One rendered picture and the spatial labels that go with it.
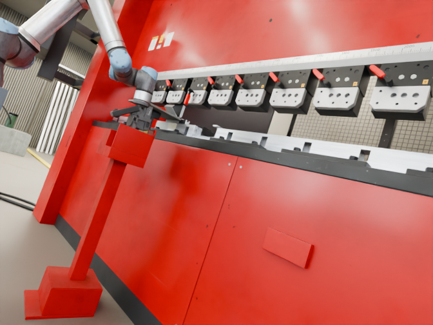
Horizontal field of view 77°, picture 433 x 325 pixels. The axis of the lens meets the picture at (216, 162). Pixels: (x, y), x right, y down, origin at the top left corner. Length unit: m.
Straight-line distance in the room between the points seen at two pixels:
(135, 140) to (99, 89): 1.27
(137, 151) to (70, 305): 0.67
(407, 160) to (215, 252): 0.69
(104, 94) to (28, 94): 7.42
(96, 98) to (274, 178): 1.78
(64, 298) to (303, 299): 0.91
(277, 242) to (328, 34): 0.84
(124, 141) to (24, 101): 8.64
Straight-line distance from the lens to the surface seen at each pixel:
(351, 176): 0.86
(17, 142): 6.64
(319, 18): 1.35
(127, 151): 1.20
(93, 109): 2.40
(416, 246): 0.81
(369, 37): 1.20
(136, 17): 2.65
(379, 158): 0.99
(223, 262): 1.03
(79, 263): 1.36
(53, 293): 1.32
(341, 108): 1.08
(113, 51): 1.14
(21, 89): 9.77
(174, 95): 1.75
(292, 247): 0.87
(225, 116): 2.16
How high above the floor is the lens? 0.69
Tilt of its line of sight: 5 degrees up
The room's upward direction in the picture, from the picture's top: 19 degrees clockwise
